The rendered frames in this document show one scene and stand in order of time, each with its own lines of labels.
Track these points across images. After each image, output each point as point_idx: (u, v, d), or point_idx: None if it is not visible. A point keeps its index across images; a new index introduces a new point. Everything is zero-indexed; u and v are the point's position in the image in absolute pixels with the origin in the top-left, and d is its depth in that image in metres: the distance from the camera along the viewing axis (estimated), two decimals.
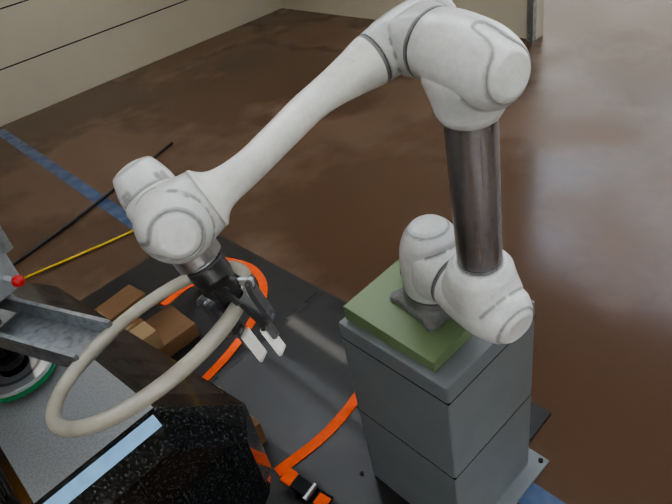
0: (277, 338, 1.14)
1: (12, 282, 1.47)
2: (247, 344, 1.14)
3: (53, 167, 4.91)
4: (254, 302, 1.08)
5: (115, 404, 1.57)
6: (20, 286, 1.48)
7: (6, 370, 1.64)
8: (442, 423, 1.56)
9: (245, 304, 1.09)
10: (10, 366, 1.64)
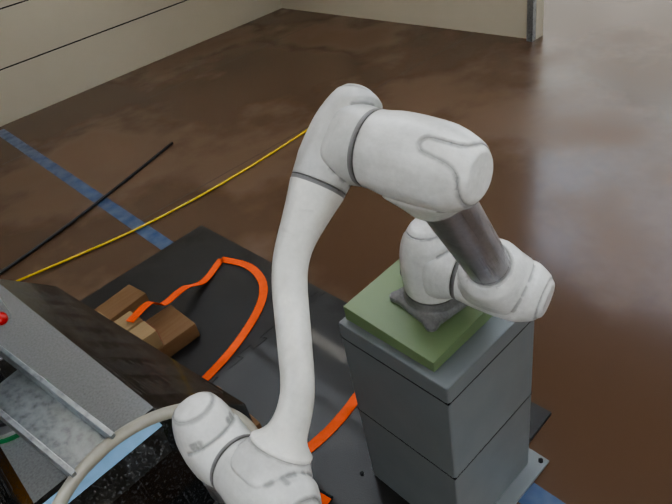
0: None
1: None
2: None
3: (53, 167, 4.91)
4: None
5: (115, 404, 1.57)
6: (1, 324, 1.36)
7: None
8: (442, 423, 1.56)
9: None
10: None
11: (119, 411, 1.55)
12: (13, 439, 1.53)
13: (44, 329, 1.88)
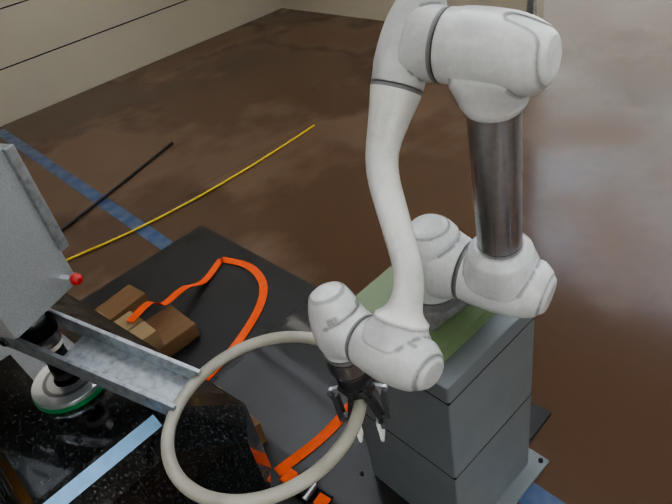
0: (382, 426, 1.35)
1: (71, 280, 1.43)
2: None
3: (53, 167, 4.91)
4: (382, 403, 1.28)
5: (115, 404, 1.57)
6: (78, 283, 1.44)
7: (63, 380, 1.61)
8: (442, 423, 1.56)
9: (373, 403, 1.29)
10: (67, 376, 1.61)
11: (119, 411, 1.55)
12: (36, 406, 1.61)
13: None
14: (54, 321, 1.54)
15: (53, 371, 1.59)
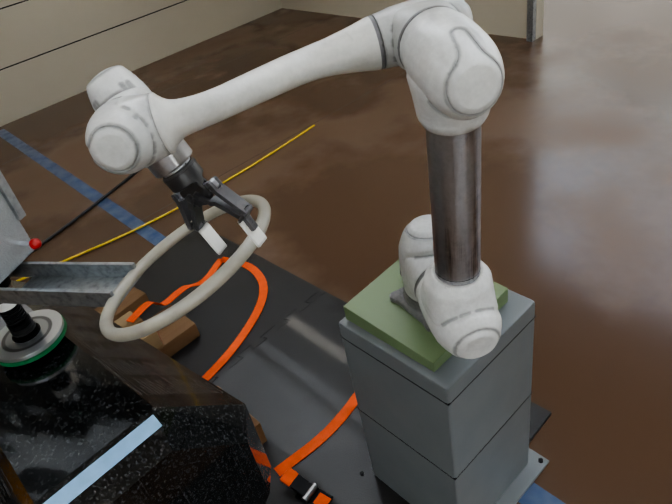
0: (257, 230, 1.19)
1: (31, 244, 1.60)
2: (205, 238, 1.26)
3: (53, 167, 4.91)
4: (223, 200, 1.14)
5: (115, 404, 1.57)
6: (38, 247, 1.61)
7: (21, 336, 1.75)
8: (442, 423, 1.56)
9: (217, 202, 1.16)
10: (25, 332, 1.75)
11: (119, 411, 1.55)
12: (62, 338, 1.78)
13: None
14: (8, 275, 1.67)
15: (12, 328, 1.72)
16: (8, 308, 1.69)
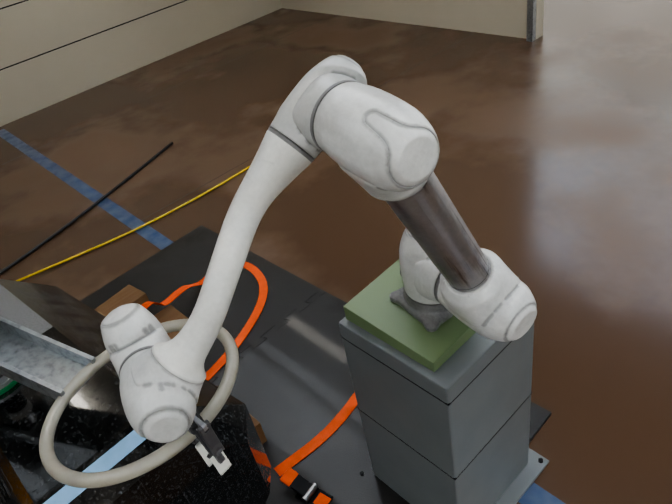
0: (223, 460, 1.26)
1: None
2: (199, 452, 1.27)
3: (53, 167, 4.91)
4: (203, 440, 1.18)
5: (115, 404, 1.57)
6: None
7: None
8: (442, 423, 1.56)
9: (198, 435, 1.20)
10: None
11: (119, 411, 1.55)
12: None
13: (44, 329, 1.88)
14: None
15: None
16: None
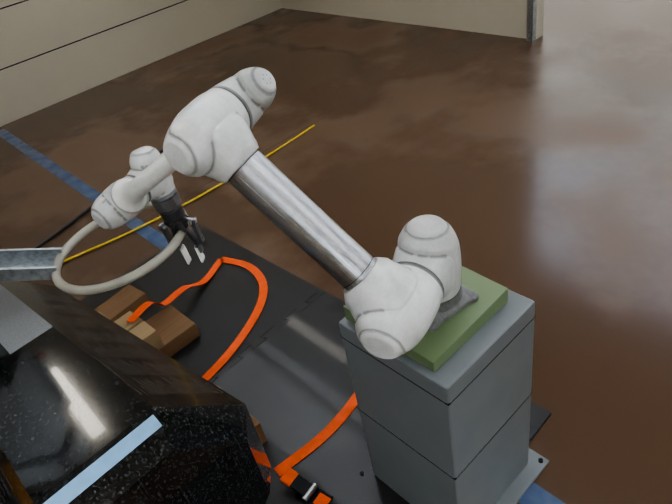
0: (201, 252, 2.03)
1: None
2: (183, 253, 2.02)
3: (53, 167, 4.91)
4: (194, 232, 1.96)
5: (115, 404, 1.57)
6: None
7: None
8: (442, 423, 1.56)
9: (189, 232, 1.96)
10: None
11: (119, 411, 1.55)
12: None
13: (44, 329, 1.88)
14: None
15: None
16: None
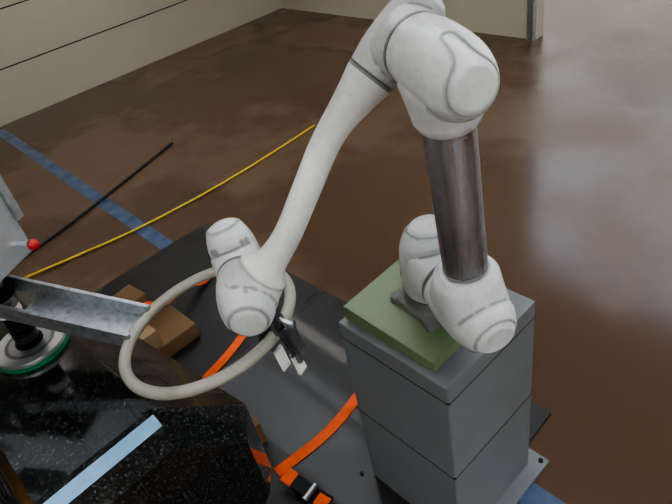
0: (301, 361, 1.44)
1: (29, 245, 1.60)
2: (276, 358, 1.45)
3: (53, 167, 4.91)
4: (290, 339, 1.36)
5: (115, 404, 1.57)
6: (35, 248, 1.61)
7: (24, 344, 1.76)
8: (442, 423, 1.56)
9: (283, 337, 1.37)
10: (28, 340, 1.76)
11: (119, 411, 1.55)
12: None
13: None
14: (11, 285, 1.69)
15: (15, 336, 1.74)
16: None
